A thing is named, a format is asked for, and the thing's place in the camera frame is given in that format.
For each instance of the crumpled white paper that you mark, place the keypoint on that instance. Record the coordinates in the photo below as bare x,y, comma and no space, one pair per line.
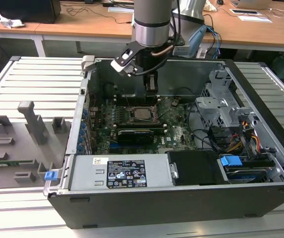
10,22

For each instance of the black plastic shroud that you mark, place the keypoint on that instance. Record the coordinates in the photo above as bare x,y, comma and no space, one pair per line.
196,168

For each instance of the grey power supply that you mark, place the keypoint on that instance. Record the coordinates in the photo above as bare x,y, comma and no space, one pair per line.
87,173

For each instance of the green RAM stick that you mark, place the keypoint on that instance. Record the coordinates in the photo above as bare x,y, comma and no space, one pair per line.
8,162

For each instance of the silver CPU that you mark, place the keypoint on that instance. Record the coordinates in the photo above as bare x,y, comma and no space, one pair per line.
142,113

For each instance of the black PC case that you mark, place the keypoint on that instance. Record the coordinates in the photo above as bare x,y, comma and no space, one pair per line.
157,208

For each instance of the black mouse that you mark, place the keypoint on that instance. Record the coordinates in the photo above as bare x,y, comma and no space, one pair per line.
220,2

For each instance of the beige patterned object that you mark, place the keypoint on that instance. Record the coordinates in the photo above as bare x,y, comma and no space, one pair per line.
211,5

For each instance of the metal drive cage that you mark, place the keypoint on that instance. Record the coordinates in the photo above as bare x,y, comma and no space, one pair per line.
214,109

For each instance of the blue disk carrier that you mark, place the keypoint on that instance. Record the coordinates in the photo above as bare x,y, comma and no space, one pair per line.
231,163

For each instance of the black RAM slot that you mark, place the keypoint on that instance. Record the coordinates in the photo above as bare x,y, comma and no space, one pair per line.
137,99
137,103
142,125
142,129
137,96

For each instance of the CPU socket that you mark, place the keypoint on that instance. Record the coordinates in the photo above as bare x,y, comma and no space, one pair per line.
131,116

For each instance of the hard disk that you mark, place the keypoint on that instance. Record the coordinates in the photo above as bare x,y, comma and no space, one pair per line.
243,177

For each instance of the coin battery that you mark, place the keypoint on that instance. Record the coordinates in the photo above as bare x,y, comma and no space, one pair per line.
174,101

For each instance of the grey parts rack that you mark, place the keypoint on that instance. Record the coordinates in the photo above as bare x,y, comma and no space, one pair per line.
13,153

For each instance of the green bag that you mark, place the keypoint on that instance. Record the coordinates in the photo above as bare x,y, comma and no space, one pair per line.
282,65

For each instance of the blue case latch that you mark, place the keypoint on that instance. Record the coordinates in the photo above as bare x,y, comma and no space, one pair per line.
50,176

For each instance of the black monitor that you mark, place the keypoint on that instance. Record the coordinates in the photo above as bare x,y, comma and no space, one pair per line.
20,10

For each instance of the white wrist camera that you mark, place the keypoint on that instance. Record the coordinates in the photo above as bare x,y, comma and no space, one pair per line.
122,63

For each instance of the black graphics card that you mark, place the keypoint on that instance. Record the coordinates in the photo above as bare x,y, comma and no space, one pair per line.
135,137

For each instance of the white paper sheet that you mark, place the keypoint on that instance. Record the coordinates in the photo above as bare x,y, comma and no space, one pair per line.
120,9
255,18

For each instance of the tablet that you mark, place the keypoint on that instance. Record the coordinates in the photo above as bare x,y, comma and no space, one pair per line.
243,11

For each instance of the green motherboard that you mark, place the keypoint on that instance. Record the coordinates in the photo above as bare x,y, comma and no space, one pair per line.
181,129

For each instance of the wooden desk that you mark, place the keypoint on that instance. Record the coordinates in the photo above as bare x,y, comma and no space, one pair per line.
256,32
82,24

